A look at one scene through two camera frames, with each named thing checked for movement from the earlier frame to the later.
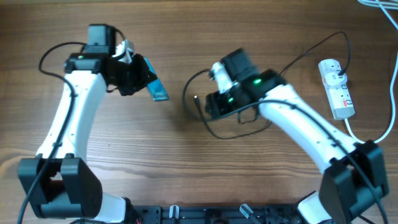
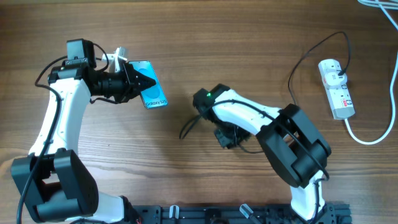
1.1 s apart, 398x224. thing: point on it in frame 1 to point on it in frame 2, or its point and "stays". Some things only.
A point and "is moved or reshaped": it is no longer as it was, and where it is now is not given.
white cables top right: [384, 4] stays
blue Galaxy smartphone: [156, 87] is moved or reshaped
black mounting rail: [260, 214] stays
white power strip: [339, 97] stays
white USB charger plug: [334, 79] stays
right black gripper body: [224, 102] to [228, 133]
